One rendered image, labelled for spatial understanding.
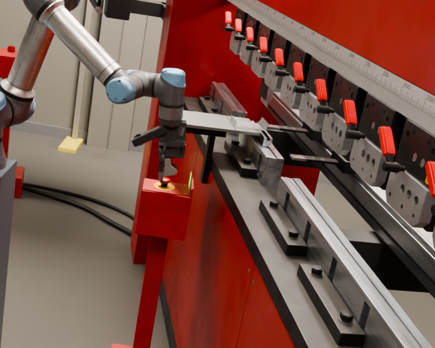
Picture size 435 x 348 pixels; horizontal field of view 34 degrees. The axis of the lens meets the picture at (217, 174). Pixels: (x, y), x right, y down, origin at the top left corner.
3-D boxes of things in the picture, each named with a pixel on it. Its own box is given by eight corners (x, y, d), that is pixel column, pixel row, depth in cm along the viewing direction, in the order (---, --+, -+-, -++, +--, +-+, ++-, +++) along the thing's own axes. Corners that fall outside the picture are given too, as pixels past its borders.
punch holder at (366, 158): (347, 164, 156) (365, 92, 151) (382, 168, 158) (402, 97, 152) (373, 189, 142) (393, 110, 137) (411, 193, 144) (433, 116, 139)
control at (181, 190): (139, 210, 244) (146, 161, 239) (185, 217, 246) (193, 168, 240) (134, 233, 226) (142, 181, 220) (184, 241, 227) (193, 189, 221)
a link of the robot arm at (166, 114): (158, 107, 213) (159, 101, 221) (157, 122, 215) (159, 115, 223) (183, 109, 214) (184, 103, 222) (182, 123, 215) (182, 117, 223)
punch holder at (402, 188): (382, 199, 137) (404, 117, 132) (422, 203, 139) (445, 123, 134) (416, 231, 124) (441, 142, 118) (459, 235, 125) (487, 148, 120)
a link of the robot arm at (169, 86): (164, 65, 218) (190, 70, 216) (162, 100, 222) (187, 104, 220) (155, 70, 211) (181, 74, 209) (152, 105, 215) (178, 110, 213)
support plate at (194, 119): (176, 112, 248) (177, 109, 247) (248, 121, 254) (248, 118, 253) (182, 126, 231) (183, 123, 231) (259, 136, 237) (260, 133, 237)
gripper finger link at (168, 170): (176, 187, 223) (178, 159, 220) (157, 186, 223) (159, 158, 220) (176, 184, 226) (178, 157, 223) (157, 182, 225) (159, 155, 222)
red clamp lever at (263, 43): (259, 35, 225) (260, 59, 220) (271, 36, 226) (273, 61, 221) (257, 39, 227) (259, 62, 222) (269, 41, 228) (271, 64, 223)
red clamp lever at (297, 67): (293, 60, 188) (295, 89, 184) (307, 62, 189) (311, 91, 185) (291, 64, 190) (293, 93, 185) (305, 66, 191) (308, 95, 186)
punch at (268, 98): (257, 99, 247) (262, 73, 244) (263, 100, 248) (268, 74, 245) (264, 107, 238) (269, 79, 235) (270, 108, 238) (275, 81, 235)
